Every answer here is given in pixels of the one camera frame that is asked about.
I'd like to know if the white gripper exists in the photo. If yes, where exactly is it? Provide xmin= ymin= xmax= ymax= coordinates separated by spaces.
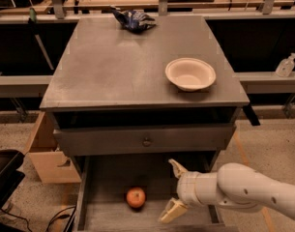
xmin=159 ymin=159 xmax=221 ymax=223

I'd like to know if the orange round fruit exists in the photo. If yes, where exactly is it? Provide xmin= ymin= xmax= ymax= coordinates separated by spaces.
xmin=126 ymin=187 xmax=146 ymax=209

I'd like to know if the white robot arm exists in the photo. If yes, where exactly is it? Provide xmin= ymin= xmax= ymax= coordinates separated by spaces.
xmin=159 ymin=159 xmax=295 ymax=223

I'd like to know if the round metal drawer knob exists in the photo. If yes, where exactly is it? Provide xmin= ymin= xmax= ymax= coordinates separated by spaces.
xmin=142 ymin=137 xmax=152 ymax=147

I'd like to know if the grey top drawer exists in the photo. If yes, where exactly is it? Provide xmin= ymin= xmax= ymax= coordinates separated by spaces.
xmin=53 ymin=124 xmax=236 ymax=157

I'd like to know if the open grey middle drawer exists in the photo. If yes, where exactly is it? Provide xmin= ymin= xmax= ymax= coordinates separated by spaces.
xmin=74 ymin=153 xmax=239 ymax=232

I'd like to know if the grey wooden drawer cabinet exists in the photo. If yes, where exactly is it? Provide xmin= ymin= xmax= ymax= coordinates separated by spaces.
xmin=39 ymin=14 xmax=251 ymax=232

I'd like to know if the white paper bowl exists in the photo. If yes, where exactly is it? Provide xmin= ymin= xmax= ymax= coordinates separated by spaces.
xmin=165 ymin=58 xmax=217 ymax=92

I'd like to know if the light wooden box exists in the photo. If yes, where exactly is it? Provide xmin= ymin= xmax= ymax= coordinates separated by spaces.
xmin=24 ymin=112 xmax=81 ymax=184

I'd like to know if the clear sanitizer bottle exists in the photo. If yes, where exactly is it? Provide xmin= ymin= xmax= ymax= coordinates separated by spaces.
xmin=276 ymin=53 xmax=295 ymax=77

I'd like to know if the black bin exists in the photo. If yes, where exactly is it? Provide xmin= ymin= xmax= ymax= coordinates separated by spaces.
xmin=0 ymin=149 xmax=25 ymax=209

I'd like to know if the blue crumpled chip bag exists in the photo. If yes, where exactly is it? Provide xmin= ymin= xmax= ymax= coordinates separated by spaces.
xmin=110 ymin=6 xmax=157 ymax=33

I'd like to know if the black floor cable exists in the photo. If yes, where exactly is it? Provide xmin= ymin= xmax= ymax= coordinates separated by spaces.
xmin=0 ymin=204 xmax=77 ymax=232

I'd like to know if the grey metal rail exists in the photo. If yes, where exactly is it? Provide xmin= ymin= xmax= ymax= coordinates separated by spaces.
xmin=0 ymin=75 xmax=52 ymax=98

